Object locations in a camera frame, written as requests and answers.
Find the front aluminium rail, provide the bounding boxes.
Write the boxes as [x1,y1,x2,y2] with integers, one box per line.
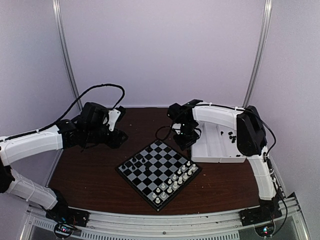
[17,196,311,240]

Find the white plastic divided tray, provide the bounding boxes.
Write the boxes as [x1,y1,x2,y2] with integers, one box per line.
[191,122,246,163]

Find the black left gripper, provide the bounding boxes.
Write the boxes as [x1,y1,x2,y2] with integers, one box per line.
[85,125,128,149]

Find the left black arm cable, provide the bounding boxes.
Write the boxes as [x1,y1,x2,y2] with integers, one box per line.
[37,83,126,133]

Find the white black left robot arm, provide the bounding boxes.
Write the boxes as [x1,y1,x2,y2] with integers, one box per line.
[0,102,128,222]

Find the left aluminium frame post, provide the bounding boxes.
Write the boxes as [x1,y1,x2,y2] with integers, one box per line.
[52,0,80,100]

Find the black white chessboard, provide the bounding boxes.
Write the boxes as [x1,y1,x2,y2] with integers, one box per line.
[115,140,202,212]

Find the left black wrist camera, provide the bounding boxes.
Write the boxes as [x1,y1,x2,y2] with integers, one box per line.
[116,106,126,122]

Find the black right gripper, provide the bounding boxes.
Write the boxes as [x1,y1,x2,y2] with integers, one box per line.
[174,121,200,150]

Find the aluminium frame post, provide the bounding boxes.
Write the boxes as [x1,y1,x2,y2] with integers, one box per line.
[52,0,80,100]
[242,0,273,108]

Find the pile of black chess pieces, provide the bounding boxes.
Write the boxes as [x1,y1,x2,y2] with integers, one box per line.
[220,130,242,158]

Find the white chess piece row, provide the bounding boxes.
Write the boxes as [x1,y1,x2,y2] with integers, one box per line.
[147,161,200,208]

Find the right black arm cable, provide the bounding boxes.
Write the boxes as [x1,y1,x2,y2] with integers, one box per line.
[155,125,176,142]

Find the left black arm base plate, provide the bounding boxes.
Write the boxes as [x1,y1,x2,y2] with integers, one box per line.
[45,200,90,227]

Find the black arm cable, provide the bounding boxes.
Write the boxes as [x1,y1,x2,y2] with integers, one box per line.
[37,83,126,133]
[155,125,176,142]

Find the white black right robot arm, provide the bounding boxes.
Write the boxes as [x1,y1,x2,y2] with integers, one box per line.
[167,99,280,221]

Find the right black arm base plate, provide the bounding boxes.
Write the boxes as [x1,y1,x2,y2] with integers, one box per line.
[239,199,282,227]

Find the right aluminium frame post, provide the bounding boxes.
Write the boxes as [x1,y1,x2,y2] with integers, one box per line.
[242,0,273,108]

